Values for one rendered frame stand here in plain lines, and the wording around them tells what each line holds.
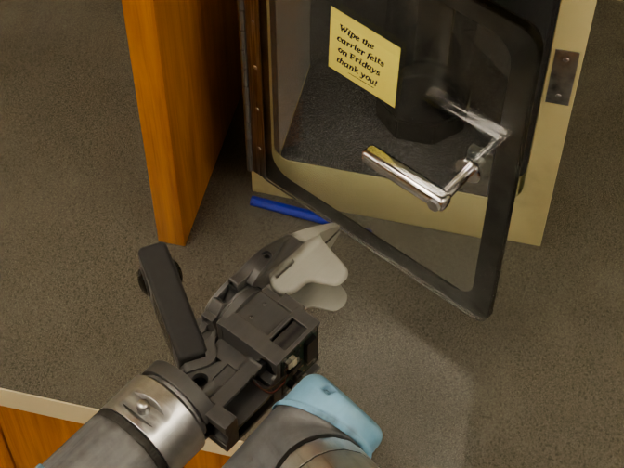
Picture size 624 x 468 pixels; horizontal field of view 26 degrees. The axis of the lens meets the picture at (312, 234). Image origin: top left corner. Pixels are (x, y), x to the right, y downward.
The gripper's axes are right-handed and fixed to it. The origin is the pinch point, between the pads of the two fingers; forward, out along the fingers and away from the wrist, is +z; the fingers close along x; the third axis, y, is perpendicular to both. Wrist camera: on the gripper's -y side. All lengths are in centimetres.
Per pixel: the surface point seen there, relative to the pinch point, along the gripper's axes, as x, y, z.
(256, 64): -3.5, -19.3, 13.4
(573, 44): 4.4, 5.9, 28.1
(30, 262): -26.0, -33.4, -8.1
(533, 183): -15.7, 5.0, 27.6
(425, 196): 0.3, 4.6, 8.5
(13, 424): -40, -28, -19
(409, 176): 0.8, 2.4, 9.0
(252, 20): 2.2, -19.5, 13.3
